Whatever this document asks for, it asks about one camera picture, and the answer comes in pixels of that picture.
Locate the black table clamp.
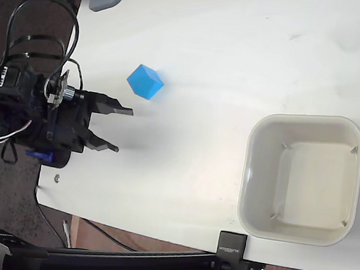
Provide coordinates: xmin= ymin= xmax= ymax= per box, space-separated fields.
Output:
xmin=211 ymin=230 xmax=270 ymax=270

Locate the gripper camera circuit board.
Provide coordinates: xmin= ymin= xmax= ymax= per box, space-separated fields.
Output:
xmin=43 ymin=67 xmax=79 ymax=111

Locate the white cable end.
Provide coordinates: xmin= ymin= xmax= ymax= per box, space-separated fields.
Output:
xmin=60 ymin=219 xmax=74 ymax=248

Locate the black six-joint robot arm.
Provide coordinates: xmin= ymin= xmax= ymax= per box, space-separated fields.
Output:
xmin=0 ymin=57 xmax=56 ymax=167

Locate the black camera cable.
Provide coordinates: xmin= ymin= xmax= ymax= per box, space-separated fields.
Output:
xmin=1 ymin=0 xmax=92 ymax=92

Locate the thin black floor cable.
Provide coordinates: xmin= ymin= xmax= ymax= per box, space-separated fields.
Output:
xmin=30 ymin=186 xmax=143 ymax=253

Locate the blue base clamp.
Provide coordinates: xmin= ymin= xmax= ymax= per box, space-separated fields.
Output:
xmin=24 ymin=149 xmax=55 ymax=163

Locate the white square bin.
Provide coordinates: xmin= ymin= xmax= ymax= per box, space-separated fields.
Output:
xmin=234 ymin=106 xmax=360 ymax=250

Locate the blue cube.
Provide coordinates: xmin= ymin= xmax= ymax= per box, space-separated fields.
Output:
xmin=124 ymin=62 xmax=167 ymax=103

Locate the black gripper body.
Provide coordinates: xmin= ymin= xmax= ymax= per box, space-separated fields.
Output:
xmin=42 ymin=85 xmax=96 ymax=155

